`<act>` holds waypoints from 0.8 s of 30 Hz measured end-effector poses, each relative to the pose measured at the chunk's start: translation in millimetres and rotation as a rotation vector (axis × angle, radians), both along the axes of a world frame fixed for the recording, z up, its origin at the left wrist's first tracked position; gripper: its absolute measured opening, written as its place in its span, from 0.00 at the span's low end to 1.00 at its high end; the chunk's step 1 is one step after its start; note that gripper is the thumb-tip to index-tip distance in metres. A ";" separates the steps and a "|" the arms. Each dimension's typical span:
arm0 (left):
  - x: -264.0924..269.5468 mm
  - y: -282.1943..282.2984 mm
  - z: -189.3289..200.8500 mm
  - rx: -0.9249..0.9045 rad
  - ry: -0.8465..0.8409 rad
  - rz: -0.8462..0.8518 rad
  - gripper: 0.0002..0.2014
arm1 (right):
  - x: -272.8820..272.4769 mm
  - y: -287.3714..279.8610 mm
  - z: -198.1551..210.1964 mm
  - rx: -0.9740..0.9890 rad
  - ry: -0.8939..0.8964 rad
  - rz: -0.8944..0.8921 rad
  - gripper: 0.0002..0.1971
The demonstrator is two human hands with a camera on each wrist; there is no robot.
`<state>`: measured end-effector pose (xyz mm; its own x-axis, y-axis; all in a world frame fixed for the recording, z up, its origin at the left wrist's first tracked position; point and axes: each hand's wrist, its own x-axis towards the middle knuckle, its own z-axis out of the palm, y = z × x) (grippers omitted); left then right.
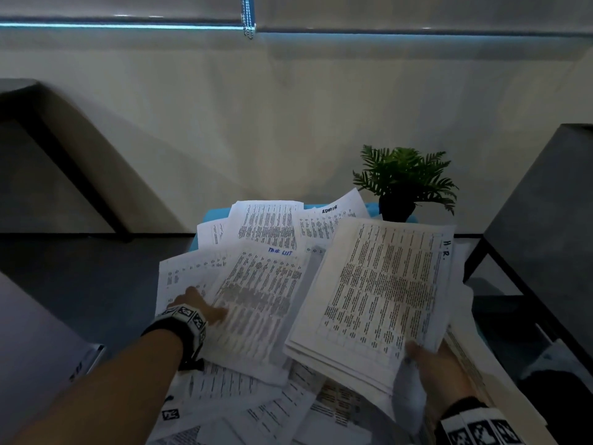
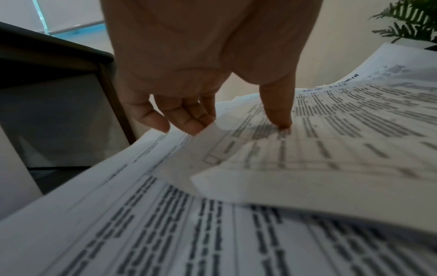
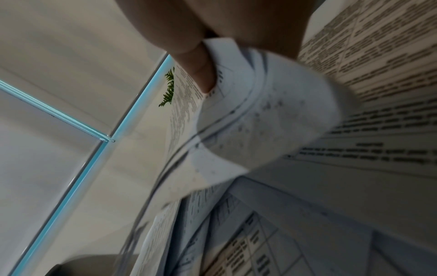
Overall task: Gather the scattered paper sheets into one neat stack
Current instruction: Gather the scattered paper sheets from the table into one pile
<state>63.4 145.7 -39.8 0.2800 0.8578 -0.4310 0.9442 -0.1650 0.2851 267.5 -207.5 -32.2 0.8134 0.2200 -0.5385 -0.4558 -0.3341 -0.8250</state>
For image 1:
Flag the person's left hand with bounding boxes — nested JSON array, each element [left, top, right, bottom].
[[164, 286, 229, 323]]

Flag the person's right hand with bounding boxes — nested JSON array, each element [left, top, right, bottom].
[[405, 340, 478, 427]]

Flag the paper sheet with blue handwriting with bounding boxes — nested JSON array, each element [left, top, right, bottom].
[[202, 245, 325, 385]]

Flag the printed papers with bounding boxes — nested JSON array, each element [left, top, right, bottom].
[[148, 187, 552, 445]]

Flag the stack of collected papers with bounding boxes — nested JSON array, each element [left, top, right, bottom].
[[282, 216, 457, 394]]

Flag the person's left forearm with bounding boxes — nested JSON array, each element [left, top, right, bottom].
[[14, 328, 184, 445]]

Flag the person's black trouser leg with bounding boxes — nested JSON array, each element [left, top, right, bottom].
[[518, 365, 593, 445]]

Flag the green potted fern plant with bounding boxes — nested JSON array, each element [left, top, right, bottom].
[[353, 144, 460, 223]]

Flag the dark grey black-framed desk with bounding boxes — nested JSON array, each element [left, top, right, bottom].
[[0, 78, 133, 239]]

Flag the white bead blind chain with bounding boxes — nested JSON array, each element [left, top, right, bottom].
[[240, 0, 256, 40]]

